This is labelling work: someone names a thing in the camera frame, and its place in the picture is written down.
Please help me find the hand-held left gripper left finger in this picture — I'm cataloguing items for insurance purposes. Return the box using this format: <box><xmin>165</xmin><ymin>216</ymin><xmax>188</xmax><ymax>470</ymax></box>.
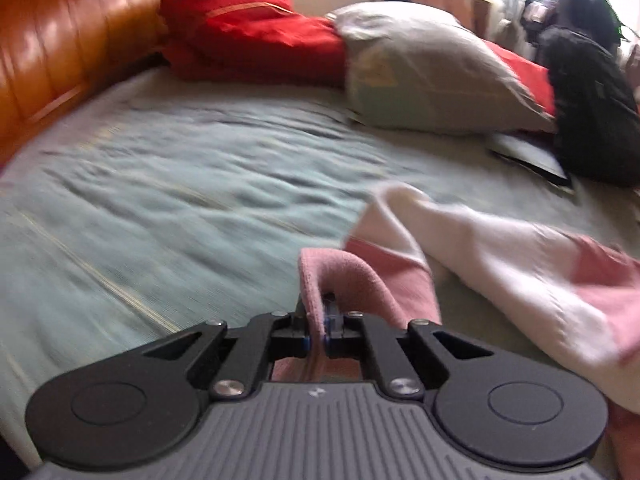
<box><xmin>142</xmin><ymin>293</ymin><xmax>317</xmax><ymax>402</ymax></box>

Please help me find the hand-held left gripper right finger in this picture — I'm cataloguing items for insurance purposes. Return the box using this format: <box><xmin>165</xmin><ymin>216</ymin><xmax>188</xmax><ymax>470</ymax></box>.
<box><xmin>322</xmin><ymin>297</ymin><xmax>494</xmax><ymax>402</ymax></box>

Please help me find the pink and white sweater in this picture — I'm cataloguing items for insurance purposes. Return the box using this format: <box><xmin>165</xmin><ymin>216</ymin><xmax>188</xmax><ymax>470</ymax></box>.
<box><xmin>270</xmin><ymin>182</ymin><xmax>640</xmax><ymax>480</ymax></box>

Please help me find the clothes rack with garments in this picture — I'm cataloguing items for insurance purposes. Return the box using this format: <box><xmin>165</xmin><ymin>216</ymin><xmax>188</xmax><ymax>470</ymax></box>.
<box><xmin>501</xmin><ymin>0</ymin><xmax>567</xmax><ymax>61</ymax></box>

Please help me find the green plaid bed blanket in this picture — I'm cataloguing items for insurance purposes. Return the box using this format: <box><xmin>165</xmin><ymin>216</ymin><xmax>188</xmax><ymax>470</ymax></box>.
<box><xmin>0</xmin><ymin>67</ymin><xmax>640</xmax><ymax>467</ymax></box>

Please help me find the grey green pillow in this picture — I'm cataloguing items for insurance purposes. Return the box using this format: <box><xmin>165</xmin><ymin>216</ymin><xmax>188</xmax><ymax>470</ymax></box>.
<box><xmin>325</xmin><ymin>1</ymin><xmax>557</xmax><ymax>137</ymax></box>

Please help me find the red pillow at headboard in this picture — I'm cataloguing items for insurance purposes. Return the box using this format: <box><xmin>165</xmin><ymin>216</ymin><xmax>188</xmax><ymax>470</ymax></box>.
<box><xmin>159</xmin><ymin>0</ymin><xmax>352</xmax><ymax>93</ymax></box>

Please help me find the black backpack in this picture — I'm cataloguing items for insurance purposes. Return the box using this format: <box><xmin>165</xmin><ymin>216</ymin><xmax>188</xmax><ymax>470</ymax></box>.
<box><xmin>539</xmin><ymin>27</ymin><xmax>640</xmax><ymax>189</ymax></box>

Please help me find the wooden headboard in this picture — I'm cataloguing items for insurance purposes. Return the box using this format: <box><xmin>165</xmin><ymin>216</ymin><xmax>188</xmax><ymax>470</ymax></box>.
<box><xmin>0</xmin><ymin>0</ymin><xmax>197</xmax><ymax>167</ymax></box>

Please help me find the black jacket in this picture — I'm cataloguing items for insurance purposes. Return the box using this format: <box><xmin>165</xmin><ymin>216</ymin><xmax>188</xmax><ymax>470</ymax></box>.
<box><xmin>557</xmin><ymin>0</ymin><xmax>624</xmax><ymax>52</ymax></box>

